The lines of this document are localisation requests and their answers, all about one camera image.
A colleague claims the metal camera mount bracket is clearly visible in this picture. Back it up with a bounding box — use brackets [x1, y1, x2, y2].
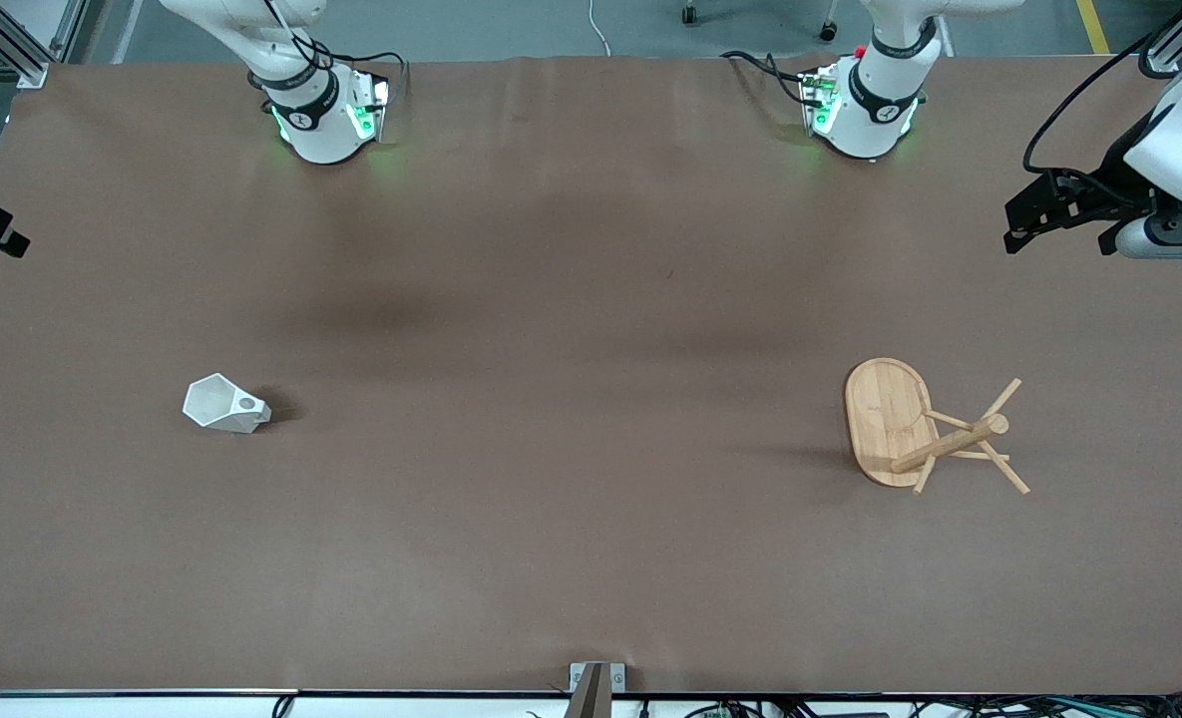
[566, 661, 626, 718]

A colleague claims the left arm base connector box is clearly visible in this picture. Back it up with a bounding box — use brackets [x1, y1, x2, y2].
[800, 62, 841, 136]

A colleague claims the black right arm base cable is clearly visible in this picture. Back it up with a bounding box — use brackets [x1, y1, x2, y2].
[296, 38, 409, 91]

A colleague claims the white faceted cup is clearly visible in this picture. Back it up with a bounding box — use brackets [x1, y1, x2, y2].
[183, 373, 272, 434]

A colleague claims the aluminium frame post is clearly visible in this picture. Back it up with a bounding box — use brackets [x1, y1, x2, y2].
[0, 0, 50, 89]
[1139, 0, 1182, 79]

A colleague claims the wooden cup rack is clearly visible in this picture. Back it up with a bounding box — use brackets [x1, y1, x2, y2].
[843, 357, 1032, 497]

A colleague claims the black arm base cable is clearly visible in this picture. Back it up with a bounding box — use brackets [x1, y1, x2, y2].
[296, 38, 409, 91]
[720, 50, 813, 106]

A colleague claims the black left arm base cable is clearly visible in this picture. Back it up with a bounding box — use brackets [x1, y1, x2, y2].
[720, 50, 813, 106]

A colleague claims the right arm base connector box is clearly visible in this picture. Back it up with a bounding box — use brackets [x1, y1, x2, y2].
[346, 70, 392, 143]

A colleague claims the brown paper table cover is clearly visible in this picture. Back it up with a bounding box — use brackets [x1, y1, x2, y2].
[0, 55, 1182, 694]

